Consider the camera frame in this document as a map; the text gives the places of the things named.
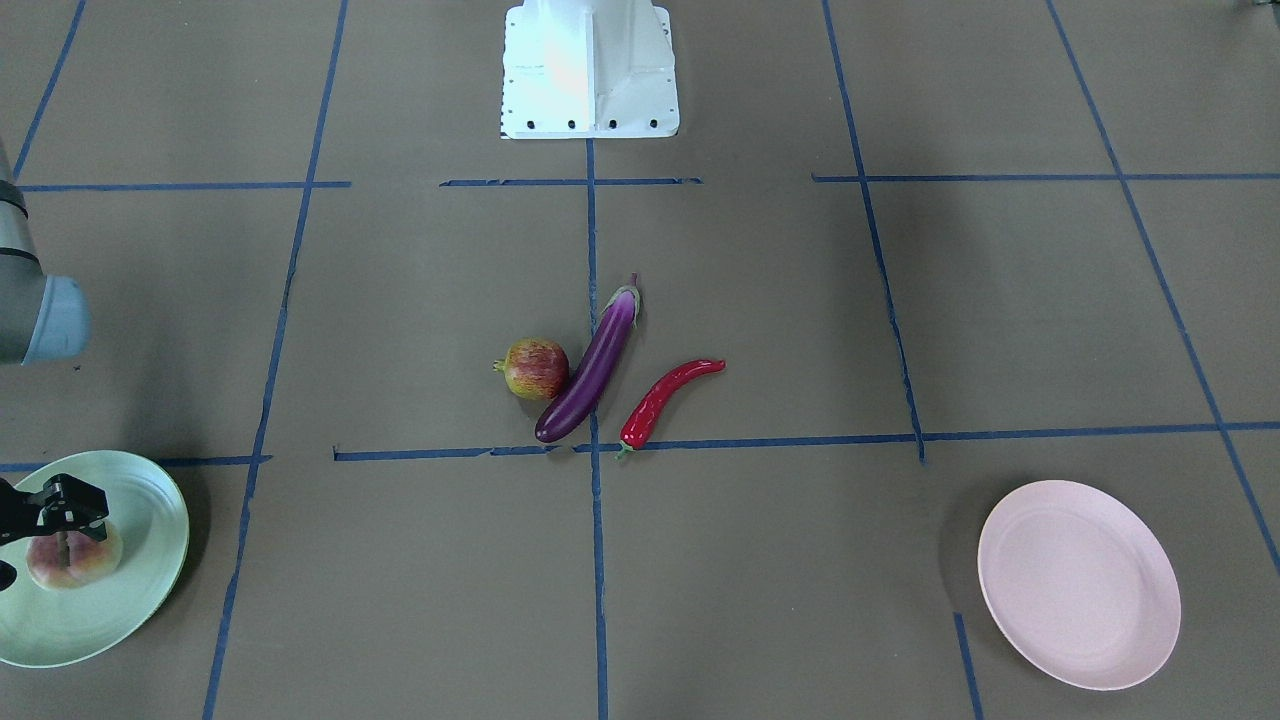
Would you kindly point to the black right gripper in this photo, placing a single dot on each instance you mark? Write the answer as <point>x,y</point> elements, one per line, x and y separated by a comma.
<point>62,506</point>

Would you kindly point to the pink yellow peach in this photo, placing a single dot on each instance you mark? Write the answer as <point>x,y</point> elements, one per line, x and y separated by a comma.
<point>85,562</point>

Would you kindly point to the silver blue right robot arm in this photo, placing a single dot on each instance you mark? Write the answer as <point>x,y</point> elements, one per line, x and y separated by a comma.
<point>43,317</point>

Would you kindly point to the light green round plate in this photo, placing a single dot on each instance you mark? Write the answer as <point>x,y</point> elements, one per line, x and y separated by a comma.
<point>45,627</point>

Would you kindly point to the red yellow pomegranate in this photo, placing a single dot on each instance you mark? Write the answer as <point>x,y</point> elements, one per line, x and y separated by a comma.
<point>534,369</point>

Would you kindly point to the red chili pepper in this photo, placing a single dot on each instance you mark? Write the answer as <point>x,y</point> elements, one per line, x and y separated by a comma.
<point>642,421</point>

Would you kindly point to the purple eggplant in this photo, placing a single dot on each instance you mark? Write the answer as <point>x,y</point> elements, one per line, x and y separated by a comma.
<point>578,400</point>

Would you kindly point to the pink round plate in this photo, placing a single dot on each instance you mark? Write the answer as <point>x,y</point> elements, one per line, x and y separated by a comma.
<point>1079,585</point>

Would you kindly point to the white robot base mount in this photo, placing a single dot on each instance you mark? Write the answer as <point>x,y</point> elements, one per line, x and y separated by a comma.
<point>588,69</point>

